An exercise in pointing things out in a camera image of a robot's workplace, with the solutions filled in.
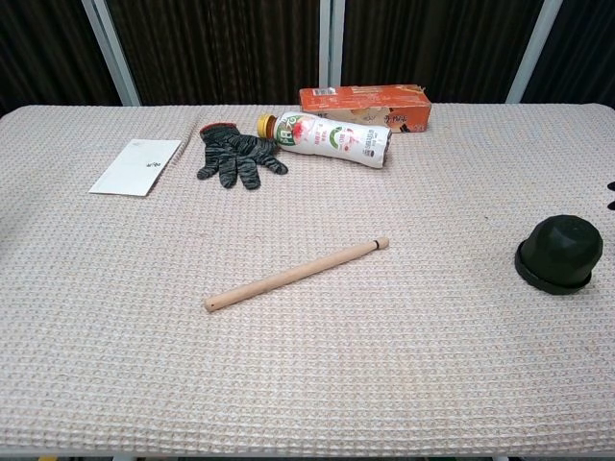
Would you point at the black plastic cup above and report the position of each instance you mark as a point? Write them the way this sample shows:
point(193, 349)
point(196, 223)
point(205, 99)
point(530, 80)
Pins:
point(559, 242)

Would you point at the black grey knit glove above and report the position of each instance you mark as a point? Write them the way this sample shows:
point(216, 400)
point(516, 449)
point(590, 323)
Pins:
point(235, 153)

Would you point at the orange cardboard box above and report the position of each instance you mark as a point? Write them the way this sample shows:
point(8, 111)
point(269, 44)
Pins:
point(365, 98)

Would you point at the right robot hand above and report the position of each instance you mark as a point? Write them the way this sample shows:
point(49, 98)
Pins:
point(611, 205)

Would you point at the white paper card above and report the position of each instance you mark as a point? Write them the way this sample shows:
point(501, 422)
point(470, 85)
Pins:
point(137, 165)

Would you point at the dark brown partition panel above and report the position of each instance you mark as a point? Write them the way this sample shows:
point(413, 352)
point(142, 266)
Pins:
point(48, 48)
point(432, 43)
point(216, 48)
point(586, 48)

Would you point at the white labelled drink bottle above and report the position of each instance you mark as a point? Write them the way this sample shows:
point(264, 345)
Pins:
point(331, 139)

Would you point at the wooden stick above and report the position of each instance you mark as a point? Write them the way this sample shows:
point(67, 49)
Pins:
point(298, 275)

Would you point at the grey partition post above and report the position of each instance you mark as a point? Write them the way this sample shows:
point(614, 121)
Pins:
point(331, 48)
point(533, 53)
point(113, 53)

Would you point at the beige waffle table cloth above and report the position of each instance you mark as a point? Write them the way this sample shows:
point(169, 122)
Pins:
point(307, 346)

